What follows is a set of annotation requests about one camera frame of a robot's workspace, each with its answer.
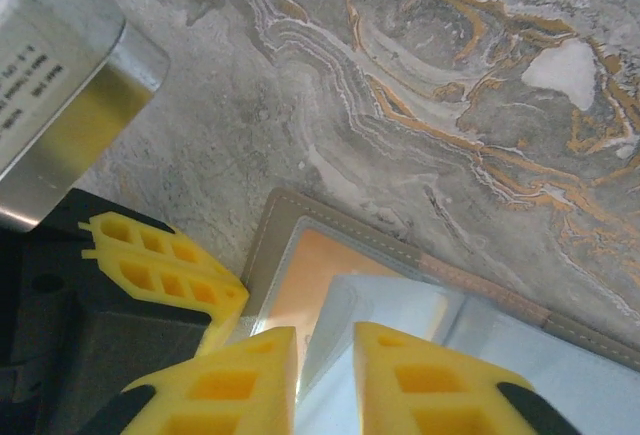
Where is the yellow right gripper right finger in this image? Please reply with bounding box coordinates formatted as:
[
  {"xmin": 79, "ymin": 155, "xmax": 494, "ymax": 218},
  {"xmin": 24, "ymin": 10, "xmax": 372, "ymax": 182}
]
[{"xmin": 353, "ymin": 321, "xmax": 584, "ymax": 435}]

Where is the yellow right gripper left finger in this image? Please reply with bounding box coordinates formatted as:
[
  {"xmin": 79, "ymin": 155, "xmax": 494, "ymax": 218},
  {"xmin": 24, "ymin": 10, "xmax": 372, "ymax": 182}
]
[{"xmin": 97, "ymin": 327, "xmax": 300, "ymax": 435}]

